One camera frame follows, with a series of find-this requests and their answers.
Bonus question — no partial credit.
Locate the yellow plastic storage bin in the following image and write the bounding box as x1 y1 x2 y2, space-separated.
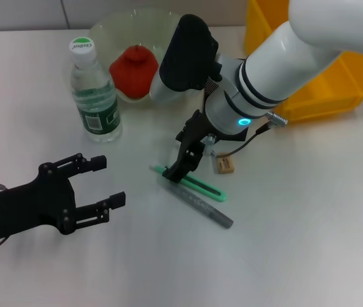
243 0 363 125

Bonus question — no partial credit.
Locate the clear green-label water bottle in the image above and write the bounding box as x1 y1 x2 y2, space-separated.
69 36 124 144

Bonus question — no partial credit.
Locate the red-orange toy orange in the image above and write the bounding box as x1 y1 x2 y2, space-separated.
108 44 160 100

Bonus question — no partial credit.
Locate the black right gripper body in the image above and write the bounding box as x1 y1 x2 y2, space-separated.
175 109 216 151

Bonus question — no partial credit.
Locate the right gripper connector cable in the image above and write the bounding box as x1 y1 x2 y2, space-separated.
200 111 289 161

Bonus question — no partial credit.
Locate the grey marker pen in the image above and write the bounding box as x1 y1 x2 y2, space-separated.
158 182 234 231

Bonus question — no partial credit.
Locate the green utility knife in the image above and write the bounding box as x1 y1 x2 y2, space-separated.
149 164 228 204

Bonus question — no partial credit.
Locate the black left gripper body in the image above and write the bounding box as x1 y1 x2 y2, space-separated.
0 161 76 242

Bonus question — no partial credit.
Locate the pale green glass fruit bowl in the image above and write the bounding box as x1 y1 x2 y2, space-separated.
88 8 185 111

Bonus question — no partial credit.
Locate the small wooden block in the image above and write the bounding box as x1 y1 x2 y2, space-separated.
213 154 236 175

